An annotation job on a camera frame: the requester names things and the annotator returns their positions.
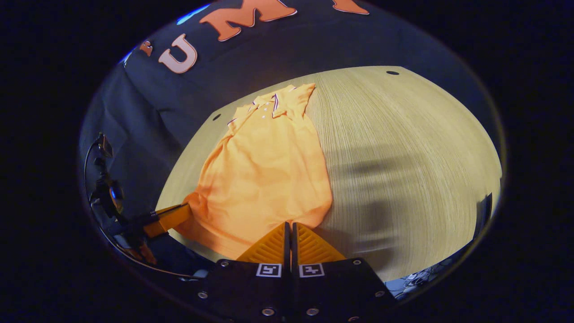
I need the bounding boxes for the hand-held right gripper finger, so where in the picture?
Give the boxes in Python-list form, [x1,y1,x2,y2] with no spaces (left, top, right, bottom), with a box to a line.
[292,223,398,323]
[196,221,292,323]

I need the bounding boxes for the orange T-shirt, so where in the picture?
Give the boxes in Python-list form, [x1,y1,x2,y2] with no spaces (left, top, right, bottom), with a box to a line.
[173,83,333,261]

